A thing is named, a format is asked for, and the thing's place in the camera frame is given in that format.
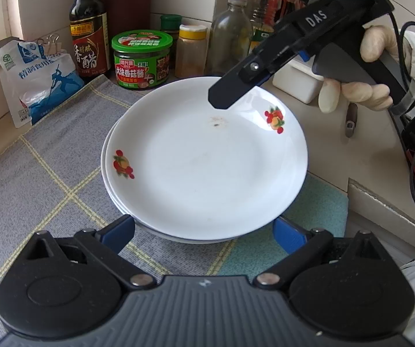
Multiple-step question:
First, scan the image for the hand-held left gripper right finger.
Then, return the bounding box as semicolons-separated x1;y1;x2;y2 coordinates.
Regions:
252;216;392;290

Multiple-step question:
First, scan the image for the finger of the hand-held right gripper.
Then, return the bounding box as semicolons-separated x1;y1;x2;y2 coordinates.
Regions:
208;41;304;110

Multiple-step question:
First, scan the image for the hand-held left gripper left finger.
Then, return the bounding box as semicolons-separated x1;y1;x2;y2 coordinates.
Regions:
22;214;157;291

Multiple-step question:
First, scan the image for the white plate with brown stain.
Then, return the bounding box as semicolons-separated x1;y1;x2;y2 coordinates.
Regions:
102;77;308;239

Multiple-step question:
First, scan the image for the person's right hand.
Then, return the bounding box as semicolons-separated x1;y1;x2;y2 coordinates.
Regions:
318;25;415;113

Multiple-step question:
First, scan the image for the yellow capped spice jar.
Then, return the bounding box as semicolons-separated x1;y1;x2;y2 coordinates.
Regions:
176;25;208;79

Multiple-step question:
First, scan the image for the red labelled oil bottle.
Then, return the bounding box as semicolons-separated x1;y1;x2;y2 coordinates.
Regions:
251;0;284;44

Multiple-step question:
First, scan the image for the red capped glass bottle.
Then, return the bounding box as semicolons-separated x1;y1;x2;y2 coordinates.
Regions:
209;0;253;76

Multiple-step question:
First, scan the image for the white plastic box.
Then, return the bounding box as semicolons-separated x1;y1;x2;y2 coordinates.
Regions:
272;58;324;104

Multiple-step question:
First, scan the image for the grey and teal checked towel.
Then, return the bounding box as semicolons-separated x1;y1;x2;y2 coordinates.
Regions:
0;74;350;313

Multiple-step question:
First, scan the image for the green capped spice jar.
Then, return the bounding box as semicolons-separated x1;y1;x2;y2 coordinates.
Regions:
160;14;182;70

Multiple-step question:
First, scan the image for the green lidded sauce jar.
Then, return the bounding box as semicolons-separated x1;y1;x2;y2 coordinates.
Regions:
111;30;174;90

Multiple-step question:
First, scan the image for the dark red knife block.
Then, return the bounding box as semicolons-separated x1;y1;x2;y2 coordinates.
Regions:
93;0;154;40

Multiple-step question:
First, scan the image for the dark vinegar bottle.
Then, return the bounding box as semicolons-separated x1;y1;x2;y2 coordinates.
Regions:
69;0;108;78

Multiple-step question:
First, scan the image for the white and blue salt bag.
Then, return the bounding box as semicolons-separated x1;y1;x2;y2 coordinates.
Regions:
0;36;85;129

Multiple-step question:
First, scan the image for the brown handled tool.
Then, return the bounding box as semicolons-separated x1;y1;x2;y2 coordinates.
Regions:
345;103;359;138

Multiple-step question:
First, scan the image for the black cable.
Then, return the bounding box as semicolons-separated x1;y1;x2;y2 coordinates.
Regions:
388;5;415;219

